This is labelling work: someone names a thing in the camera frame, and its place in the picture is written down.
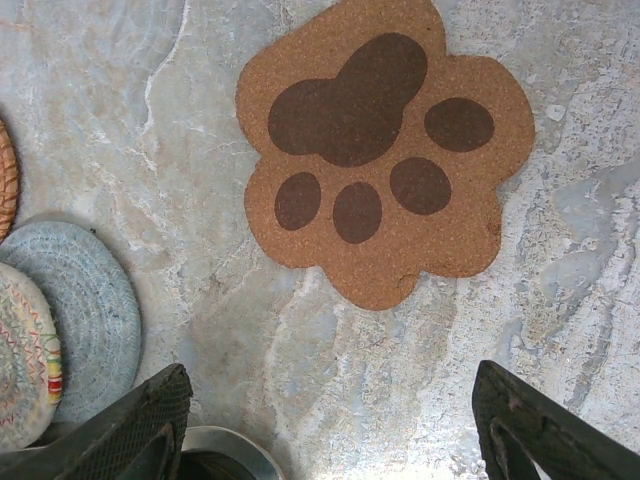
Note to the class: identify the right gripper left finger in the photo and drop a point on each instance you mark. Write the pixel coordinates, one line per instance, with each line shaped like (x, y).
(125, 440)

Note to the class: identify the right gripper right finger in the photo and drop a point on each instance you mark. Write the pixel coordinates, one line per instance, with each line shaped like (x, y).
(540, 440)

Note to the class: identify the multicolour zigzag woven coaster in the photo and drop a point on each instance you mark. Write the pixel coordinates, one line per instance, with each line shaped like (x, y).
(20, 350)

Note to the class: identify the blue woven round coaster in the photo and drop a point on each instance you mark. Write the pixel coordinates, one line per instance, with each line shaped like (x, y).
(90, 300)

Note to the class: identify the paw-shaped cork coaster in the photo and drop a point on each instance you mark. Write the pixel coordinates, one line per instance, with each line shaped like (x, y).
(380, 240)

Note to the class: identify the round rattan coaster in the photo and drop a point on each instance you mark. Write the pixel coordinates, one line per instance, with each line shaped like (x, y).
(6, 190)

